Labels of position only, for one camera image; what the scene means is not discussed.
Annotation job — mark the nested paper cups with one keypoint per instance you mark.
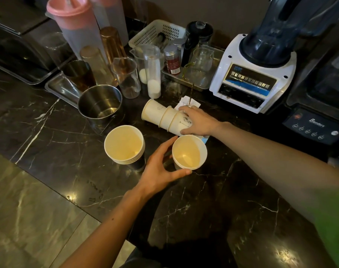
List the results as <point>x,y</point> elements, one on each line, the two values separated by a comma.
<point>161,115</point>

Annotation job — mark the small clear measuring cup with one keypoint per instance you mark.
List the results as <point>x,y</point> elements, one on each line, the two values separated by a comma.
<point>127,78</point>

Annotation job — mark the person's left hand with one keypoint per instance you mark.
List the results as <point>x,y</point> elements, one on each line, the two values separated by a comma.
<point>154,171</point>

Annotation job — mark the single cream paper cup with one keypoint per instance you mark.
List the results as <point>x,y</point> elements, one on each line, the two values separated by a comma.
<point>189,152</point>

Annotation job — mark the person's right thumb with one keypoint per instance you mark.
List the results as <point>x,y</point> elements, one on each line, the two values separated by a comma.
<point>189,131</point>

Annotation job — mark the copper metal tumbler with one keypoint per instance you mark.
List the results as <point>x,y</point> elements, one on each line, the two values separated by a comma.
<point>113,46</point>

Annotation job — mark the person's left forearm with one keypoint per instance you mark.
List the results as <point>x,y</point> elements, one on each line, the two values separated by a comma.
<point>102,234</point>

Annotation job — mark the person's left thumb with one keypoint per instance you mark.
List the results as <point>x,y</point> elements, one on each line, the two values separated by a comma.
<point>177,174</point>

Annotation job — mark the pink-lidded plastic pitcher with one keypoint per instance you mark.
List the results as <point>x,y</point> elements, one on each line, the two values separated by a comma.
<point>74,27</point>

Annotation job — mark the tall clear measuring jug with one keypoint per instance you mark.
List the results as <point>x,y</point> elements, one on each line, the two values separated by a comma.
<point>151,66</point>

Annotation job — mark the white blender base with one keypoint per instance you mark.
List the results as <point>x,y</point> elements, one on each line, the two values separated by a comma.
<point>247,80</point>

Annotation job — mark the translucent plastic pitcher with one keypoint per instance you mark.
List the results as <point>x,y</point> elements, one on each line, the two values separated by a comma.
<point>113,16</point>

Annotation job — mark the blue card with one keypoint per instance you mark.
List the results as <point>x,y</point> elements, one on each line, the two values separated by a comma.
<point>205,140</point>

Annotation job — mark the large steel tray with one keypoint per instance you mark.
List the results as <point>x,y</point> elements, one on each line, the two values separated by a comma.
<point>214,69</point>

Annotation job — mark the person's right hand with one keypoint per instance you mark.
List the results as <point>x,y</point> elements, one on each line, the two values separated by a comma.
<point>204,122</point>

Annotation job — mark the thin metal receipt spike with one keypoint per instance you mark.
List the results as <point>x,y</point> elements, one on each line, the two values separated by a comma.
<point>191,92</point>

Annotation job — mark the red-filled spice jar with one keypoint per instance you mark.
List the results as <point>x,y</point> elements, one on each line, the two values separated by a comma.
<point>172,61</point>

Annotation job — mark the white paper receipt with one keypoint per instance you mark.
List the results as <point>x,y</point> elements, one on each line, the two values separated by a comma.
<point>187,102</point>

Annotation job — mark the upright stack of paper cups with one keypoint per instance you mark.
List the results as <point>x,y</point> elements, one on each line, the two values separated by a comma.
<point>124,143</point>

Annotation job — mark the clear glass pitcher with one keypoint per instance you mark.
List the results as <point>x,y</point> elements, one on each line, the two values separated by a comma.
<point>200,66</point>

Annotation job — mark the black blender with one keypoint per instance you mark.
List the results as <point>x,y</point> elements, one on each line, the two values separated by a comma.
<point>320,108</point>

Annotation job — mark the silver-lidded spice jar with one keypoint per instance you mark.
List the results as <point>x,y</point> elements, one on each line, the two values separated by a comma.
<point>179,44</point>

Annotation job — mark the green shirt sleeve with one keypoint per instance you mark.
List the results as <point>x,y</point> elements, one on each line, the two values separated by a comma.
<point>333,228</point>

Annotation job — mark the gold metal tumbler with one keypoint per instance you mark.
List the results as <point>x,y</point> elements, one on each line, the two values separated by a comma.
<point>95,64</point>

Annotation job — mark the white plastic basket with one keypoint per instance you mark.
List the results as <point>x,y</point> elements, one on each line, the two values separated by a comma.
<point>147,33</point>

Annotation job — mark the person's right forearm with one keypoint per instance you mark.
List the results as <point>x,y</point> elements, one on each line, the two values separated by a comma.
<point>270,161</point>

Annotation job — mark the small flat steel tray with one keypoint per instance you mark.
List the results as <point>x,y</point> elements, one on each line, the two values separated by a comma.
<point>59,87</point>

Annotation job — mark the stainless steel pot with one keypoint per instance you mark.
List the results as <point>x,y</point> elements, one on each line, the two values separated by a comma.
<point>101,104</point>

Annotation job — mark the black-lidded jar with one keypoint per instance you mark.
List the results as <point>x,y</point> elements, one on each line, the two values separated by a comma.
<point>198,33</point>

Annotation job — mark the dark blender jar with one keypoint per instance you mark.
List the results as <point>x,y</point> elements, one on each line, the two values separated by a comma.
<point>272,33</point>

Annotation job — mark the dark steel tumbler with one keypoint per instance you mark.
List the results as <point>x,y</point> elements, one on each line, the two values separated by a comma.
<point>78,75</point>

